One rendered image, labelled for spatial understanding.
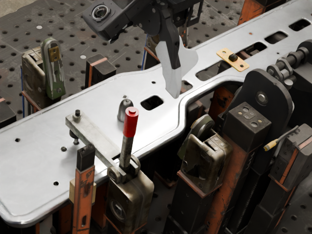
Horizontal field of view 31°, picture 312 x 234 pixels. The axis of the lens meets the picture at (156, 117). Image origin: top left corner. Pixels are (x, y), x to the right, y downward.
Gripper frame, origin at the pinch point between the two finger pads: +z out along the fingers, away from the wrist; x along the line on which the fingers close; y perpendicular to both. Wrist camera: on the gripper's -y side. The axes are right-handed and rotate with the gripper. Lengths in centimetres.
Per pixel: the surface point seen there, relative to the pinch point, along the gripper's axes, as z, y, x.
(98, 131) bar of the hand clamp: 21.8, 1.0, 8.9
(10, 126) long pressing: 29.4, -8.1, 25.1
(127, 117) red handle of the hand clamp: 8.8, -1.1, -0.2
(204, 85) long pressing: 29.1, 34.2, 11.4
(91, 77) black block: 33.5, 17.3, 31.5
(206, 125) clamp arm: 19.0, 17.0, -3.3
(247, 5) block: 35, 76, 33
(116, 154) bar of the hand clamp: 21.8, 0.2, 2.6
